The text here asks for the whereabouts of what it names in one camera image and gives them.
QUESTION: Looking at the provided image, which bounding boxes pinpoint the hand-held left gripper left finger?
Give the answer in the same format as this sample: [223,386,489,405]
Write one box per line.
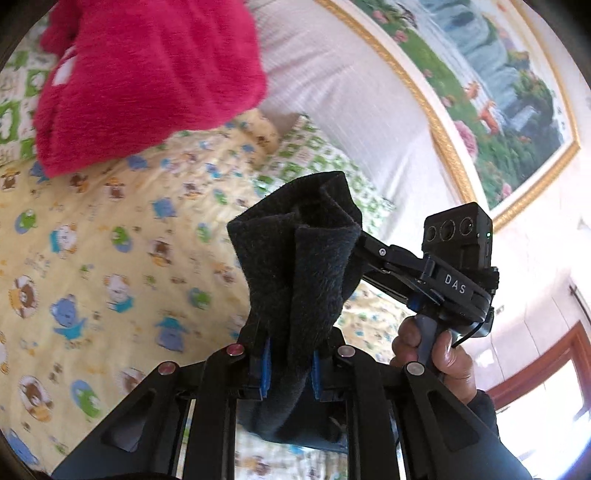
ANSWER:
[51,344,274,480]

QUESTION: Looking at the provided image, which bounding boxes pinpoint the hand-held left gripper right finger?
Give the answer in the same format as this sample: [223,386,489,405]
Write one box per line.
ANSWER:
[310,329,522,480]

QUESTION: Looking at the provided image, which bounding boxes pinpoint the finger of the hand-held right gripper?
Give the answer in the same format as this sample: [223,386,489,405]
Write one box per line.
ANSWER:
[358,231,428,268]
[362,265,416,304]

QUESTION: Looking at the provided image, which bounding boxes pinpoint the black pants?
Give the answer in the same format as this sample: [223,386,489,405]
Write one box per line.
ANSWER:
[227,171,363,453]

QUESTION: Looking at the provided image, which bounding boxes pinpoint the person's right forearm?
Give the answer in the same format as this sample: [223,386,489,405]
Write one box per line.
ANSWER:
[465,389,533,480]

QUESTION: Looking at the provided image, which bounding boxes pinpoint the person's right hand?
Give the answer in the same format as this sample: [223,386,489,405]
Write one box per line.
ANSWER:
[390,318,480,408]

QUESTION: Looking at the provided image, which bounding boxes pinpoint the curtain rod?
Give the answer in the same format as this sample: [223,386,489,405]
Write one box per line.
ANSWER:
[567,284,591,321]

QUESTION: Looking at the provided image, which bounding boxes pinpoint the white striped headboard cushion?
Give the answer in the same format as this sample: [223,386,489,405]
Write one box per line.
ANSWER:
[245,0,445,232]

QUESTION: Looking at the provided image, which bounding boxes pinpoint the yellow bear print bed sheet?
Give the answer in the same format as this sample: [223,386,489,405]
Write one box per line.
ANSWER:
[0,111,416,480]

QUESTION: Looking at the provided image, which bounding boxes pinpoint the gold framed landscape picture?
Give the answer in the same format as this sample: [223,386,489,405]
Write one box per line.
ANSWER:
[316,0,581,232]

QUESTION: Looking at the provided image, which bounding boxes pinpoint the red fluffy blanket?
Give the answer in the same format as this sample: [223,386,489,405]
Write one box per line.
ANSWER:
[34,0,269,178]

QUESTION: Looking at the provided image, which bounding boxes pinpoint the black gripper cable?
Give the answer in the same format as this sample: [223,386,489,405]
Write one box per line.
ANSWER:
[450,316,496,350]

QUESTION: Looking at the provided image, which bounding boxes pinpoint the wooden window frame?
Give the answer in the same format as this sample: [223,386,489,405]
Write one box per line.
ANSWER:
[486,320,591,412]

